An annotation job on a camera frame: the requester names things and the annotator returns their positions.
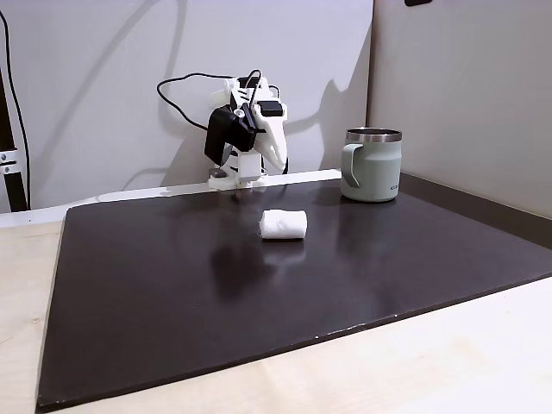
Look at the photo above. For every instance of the black wall fixture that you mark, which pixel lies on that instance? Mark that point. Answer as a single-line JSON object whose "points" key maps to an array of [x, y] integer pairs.
{"points": [[418, 2]]}

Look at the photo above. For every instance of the black camera box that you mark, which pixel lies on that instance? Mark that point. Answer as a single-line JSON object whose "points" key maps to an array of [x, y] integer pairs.
{"points": [[226, 133]]}

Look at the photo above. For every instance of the black table mat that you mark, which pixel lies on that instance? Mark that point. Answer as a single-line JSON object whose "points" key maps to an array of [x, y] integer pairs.
{"points": [[172, 280]]}

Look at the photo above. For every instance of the white gauze roll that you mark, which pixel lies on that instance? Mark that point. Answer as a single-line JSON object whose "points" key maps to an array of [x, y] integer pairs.
{"points": [[282, 224]]}

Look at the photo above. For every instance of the white stand clamp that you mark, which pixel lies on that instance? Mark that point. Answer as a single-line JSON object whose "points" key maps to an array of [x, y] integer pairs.
{"points": [[8, 161]]}

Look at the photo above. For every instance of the white board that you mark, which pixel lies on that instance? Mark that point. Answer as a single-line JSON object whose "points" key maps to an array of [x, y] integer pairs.
{"points": [[43, 211]]}

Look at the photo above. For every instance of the black stand leg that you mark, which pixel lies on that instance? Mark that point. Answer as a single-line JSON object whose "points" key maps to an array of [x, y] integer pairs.
{"points": [[15, 190]]}

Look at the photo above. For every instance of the grey-green steel mug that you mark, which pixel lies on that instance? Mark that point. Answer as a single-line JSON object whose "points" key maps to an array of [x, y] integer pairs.
{"points": [[375, 172]]}

